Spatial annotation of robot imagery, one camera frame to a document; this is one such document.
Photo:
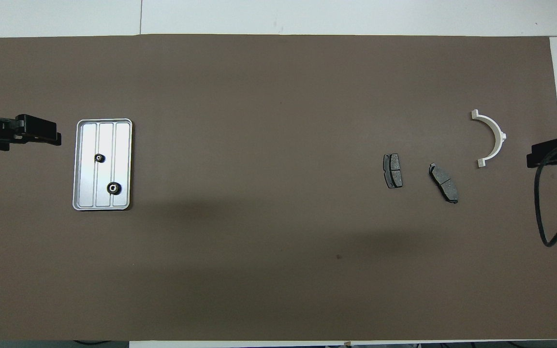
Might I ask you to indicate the small black bearing gear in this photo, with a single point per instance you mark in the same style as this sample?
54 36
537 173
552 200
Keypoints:
96 158

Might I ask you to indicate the large black bearing gear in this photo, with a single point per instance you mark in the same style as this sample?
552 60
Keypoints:
109 188

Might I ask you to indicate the silver metal tray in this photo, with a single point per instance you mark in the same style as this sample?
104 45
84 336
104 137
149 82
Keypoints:
85 174

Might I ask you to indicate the long grey brake pad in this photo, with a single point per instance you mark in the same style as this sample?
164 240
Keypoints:
444 183

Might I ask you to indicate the short dark brake pad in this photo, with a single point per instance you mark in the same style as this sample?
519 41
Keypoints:
393 171

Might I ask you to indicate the brown table mat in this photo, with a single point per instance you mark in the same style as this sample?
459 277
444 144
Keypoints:
278 270

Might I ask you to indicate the white semicircular plastic bracket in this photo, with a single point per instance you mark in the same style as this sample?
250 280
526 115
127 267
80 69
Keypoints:
501 139

